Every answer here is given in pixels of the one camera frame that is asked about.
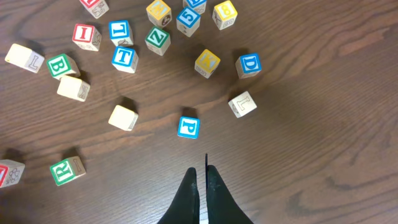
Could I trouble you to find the yellow block centre right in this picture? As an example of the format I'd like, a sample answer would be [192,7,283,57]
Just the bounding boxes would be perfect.
[108,105,139,131]

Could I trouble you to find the green Z block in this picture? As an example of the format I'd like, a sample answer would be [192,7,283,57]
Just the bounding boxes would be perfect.
[145,26,171,56]

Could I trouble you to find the yellow block right middle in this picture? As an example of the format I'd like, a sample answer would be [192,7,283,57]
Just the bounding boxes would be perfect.
[195,49,221,78]

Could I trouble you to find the blue D block lower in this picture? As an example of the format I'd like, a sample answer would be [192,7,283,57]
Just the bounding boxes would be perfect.
[235,53,262,79]

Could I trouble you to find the green B block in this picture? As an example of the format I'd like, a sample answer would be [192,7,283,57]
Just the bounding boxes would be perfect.
[47,54,80,80]

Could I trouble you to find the red block top right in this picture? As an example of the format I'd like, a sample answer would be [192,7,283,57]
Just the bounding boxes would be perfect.
[80,0,109,19]

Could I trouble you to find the yellow block far right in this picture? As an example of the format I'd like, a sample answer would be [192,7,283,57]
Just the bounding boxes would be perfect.
[212,0,238,30]

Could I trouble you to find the blue d block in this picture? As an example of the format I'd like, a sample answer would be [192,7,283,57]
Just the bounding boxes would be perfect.
[235,53,262,79]
[183,0,207,14]

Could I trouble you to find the green R block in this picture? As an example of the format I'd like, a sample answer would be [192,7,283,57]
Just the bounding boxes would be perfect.
[50,156,86,186]

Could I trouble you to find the plain L block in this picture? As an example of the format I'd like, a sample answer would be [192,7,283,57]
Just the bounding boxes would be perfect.
[228,91,257,118]

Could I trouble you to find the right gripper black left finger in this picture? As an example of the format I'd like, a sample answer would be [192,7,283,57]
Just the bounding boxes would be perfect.
[158,167,200,224]

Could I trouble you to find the blue T block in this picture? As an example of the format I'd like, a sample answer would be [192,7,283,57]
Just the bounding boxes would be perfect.
[111,46,139,73]

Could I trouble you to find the blue S block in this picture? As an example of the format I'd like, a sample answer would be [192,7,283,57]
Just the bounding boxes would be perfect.
[177,7,201,37]

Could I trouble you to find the yellow block upper right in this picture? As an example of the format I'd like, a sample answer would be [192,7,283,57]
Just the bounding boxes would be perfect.
[146,0,172,28]

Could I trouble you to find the yellow block top centre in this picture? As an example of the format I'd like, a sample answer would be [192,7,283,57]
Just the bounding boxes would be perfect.
[4,44,45,73]

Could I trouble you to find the blue P block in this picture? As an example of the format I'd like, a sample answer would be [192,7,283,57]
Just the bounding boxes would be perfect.
[177,116,201,139]

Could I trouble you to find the yellow block under B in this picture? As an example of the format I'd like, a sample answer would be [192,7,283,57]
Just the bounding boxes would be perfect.
[57,76,90,102]

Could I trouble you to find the red U block centre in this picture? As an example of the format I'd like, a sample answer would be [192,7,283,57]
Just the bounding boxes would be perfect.
[1,159,25,188]

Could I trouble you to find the red I block top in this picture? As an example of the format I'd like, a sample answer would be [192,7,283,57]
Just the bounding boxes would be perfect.
[72,24,102,52]

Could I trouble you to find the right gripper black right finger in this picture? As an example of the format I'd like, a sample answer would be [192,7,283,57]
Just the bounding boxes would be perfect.
[206,165,253,224]

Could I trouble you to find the blue L block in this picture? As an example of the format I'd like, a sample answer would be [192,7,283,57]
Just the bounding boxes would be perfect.
[108,20,134,47]

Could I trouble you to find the blue D block upper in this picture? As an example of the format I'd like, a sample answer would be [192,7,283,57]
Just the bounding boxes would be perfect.
[183,0,207,14]

